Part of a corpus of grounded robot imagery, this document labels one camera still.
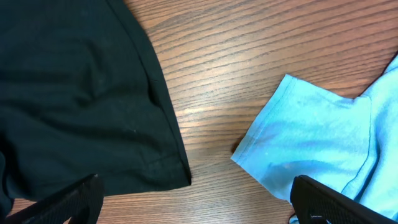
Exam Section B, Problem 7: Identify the light blue t-shirt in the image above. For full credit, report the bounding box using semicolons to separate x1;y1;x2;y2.
232;59;397;220

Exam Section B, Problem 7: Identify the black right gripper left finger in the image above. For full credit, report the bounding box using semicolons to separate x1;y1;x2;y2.
5;174;104;224

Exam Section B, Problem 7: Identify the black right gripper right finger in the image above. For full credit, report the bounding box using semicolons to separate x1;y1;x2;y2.
290;175;396;224

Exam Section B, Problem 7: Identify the black t-shirt with white logo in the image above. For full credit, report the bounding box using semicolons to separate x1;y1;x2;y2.
1;0;192;217

